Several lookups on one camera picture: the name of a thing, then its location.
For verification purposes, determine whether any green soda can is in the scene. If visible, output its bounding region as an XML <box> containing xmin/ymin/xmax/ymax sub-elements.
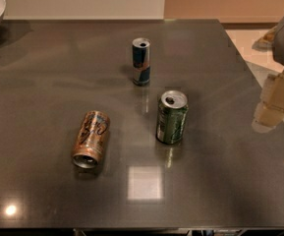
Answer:
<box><xmin>156</xmin><ymin>90</ymin><xmax>189</xmax><ymax>145</ymax></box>

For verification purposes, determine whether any orange can lying down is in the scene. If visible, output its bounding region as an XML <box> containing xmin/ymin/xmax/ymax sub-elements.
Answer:
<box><xmin>72</xmin><ymin>110</ymin><xmax>110</xmax><ymax>169</ymax></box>

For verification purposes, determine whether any blue silver energy drink can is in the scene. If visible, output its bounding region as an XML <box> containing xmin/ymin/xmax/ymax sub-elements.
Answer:
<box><xmin>132</xmin><ymin>37</ymin><xmax>150</xmax><ymax>86</ymax></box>

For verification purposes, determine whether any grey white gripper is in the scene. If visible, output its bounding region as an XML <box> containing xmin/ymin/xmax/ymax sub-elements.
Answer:
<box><xmin>254</xmin><ymin>17</ymin><xmax>284</xmax><ymax>128</ymax></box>

